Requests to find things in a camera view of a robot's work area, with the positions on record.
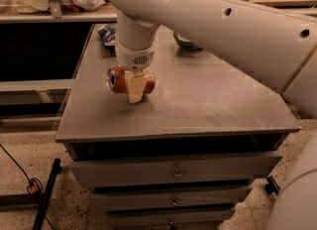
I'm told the grey drawer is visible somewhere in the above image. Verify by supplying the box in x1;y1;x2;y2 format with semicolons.
106;207;236;228
91;184;252;211
71;152;281;188

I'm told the black cable with orange plug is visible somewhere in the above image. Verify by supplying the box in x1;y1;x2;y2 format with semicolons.
0;144;57;230

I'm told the middle grey drawer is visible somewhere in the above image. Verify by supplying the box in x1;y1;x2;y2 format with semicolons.
91;184;252;211

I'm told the black floor bar right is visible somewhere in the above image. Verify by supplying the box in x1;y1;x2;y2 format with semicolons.
265;175;280;195

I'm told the black floor bar left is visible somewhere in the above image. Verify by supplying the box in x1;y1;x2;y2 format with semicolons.
32;159;62;230

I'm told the orange Coca-Cola can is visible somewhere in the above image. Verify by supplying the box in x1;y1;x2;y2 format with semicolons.
106;66;156;94

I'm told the green chip bag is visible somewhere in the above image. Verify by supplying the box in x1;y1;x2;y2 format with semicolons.
173;32;202;51

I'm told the bottom grey drawer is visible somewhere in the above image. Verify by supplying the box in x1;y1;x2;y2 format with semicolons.
106;207;236;228

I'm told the grey drawer cabinet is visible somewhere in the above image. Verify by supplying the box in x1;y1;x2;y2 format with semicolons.
56;28;299;228

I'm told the black floor bar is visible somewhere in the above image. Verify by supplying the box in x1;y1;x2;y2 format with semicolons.
32;159;62;230
265;175;280;195

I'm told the blue chip bag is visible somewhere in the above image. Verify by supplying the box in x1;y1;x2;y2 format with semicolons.
98;24;117;47

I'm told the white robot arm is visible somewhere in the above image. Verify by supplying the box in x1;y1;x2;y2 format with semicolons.
109;0;317;118

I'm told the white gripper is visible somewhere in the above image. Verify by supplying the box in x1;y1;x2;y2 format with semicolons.
115;42;156;103

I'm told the top grey drawer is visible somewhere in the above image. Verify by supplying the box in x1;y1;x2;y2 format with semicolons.
71;152;281;188

